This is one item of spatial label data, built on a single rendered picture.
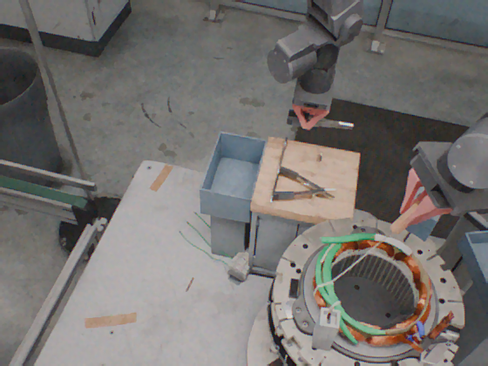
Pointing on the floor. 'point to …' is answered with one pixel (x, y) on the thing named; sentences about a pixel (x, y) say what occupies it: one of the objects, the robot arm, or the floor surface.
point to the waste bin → (30, 149)
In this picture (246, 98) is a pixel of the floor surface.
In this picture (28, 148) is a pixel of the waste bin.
